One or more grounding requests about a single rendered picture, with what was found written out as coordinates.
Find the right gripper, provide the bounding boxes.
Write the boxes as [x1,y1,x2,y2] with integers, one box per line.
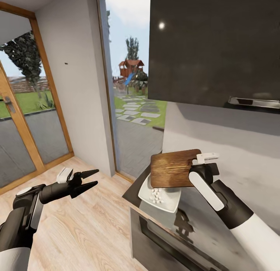
[205,163,219,175]

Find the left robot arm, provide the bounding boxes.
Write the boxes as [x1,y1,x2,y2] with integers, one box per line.
[0,167,99,271]

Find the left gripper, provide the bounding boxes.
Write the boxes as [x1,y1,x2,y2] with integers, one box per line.
[51,169,99,199]

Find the bowl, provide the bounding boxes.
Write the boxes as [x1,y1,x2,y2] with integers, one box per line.
[138,174,182,213]

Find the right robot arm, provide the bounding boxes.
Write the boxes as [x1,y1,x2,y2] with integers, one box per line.
[188,152,280,271]

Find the cutting board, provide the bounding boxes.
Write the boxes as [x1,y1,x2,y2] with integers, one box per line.
[150,149,202,189]

